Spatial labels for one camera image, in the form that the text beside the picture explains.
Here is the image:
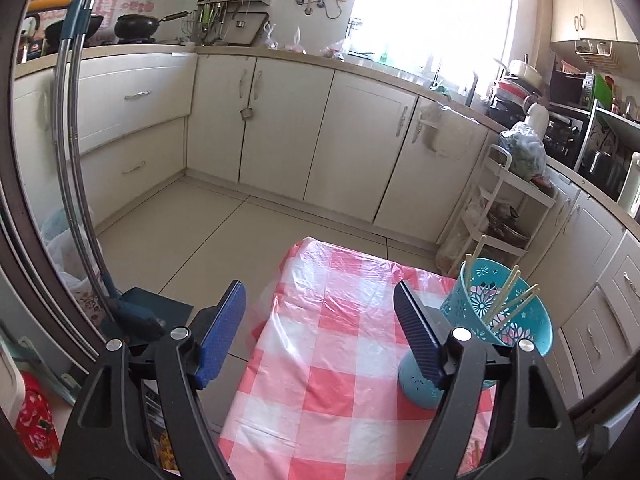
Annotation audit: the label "dish rack with bowls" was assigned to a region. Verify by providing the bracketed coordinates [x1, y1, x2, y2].
[486, 59, 546, 123]

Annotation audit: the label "white plastic bag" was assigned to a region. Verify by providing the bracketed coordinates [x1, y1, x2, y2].
[41, 209, 107, 321]

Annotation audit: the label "cream double-door base cabinets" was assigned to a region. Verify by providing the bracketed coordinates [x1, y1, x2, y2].
[186, 54, 493, 247]

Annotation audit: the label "metal dustpan handle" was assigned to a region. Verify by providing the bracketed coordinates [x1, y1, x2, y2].
[52, 0, 118, 311]

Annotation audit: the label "red white checked tablecloth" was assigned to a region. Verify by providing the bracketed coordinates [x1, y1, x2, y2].
[216, 236, 501, 480]

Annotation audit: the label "kitchen window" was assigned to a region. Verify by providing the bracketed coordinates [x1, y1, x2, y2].
[350, 0, 517, 93]

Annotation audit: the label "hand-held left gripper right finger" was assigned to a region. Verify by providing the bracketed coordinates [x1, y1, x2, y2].
[393, 281, 585, 480]

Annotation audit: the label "teal perforated utensil holder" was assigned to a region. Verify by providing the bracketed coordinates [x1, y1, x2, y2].
[397, 257, 555, 409]

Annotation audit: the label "bundle of beige chopsticks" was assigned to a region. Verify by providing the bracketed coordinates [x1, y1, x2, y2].
[462, 235, 541, 333]

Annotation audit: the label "wall utensil rack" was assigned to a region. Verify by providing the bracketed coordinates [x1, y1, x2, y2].
[192, 0, 275, 45]

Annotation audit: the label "cream side base cabinets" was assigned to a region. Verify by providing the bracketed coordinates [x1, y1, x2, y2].
[525, 160, 640, 411]

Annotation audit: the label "black wok with handle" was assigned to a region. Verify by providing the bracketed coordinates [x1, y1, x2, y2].
[114, 10, 194, 42]

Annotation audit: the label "cream drawer cabinet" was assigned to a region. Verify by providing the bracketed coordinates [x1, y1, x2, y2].
[12, 52, 199, 228]

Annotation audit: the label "white bag on cabinet handle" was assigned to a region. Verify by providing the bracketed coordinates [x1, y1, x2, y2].
[417, 104, 452, 155]

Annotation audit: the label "white storage trolley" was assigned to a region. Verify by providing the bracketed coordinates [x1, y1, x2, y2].
[436, 144, 558, 273]

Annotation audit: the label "black microwave oven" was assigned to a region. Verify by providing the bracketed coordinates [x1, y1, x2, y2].
[544, 69, 597, 172]

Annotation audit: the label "red floral cushion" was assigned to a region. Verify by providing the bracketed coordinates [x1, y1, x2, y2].
[14, 372, 60, 463]

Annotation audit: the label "black wok on stove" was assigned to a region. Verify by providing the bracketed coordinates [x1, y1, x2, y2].
[44, 13, 105, 45]

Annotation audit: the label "white thermos jug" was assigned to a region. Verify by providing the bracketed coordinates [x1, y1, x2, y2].
[522, 101, 551, 142]

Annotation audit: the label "green bag of vegetables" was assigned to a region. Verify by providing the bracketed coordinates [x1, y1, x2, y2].
[497, 122, 549, 182]

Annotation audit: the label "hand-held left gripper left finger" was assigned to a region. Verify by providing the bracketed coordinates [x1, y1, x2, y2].
[54, 280, 247, 480]

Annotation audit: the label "beige kitchen countertop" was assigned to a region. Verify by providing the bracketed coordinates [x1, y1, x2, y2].
[14, 42, 640, 241]

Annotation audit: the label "cream wall cabinet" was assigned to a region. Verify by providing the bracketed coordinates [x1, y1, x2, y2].
[550, 0, 640, 45]

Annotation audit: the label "floral patterned bag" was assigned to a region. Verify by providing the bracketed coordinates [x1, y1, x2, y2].
[75, 290, 108, 328]

